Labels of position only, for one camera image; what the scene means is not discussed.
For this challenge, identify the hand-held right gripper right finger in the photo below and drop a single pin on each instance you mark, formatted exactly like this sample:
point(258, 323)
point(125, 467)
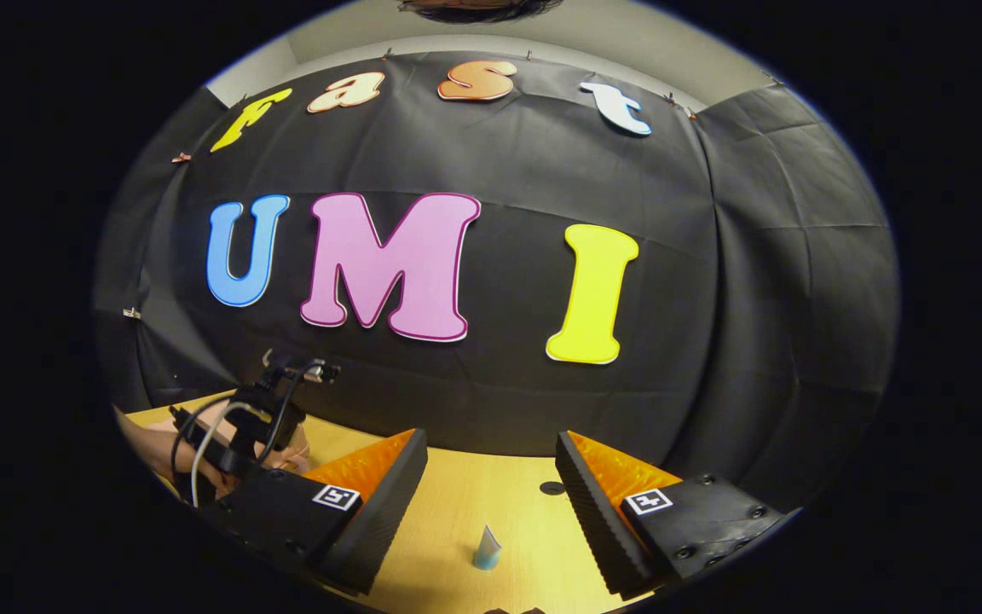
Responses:
point(589, 520)

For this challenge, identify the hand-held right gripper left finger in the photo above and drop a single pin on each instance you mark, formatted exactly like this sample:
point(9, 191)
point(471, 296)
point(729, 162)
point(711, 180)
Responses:
point(384, 520)

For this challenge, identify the blue white cosmetic tube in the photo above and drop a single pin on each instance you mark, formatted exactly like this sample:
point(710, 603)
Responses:
point(486, 550)

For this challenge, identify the black table grommet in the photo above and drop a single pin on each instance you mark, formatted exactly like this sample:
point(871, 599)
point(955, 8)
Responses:
point(551, 488)

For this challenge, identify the black backdrop cloth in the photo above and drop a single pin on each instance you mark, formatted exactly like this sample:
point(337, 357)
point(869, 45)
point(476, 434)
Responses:
point(542, 170)

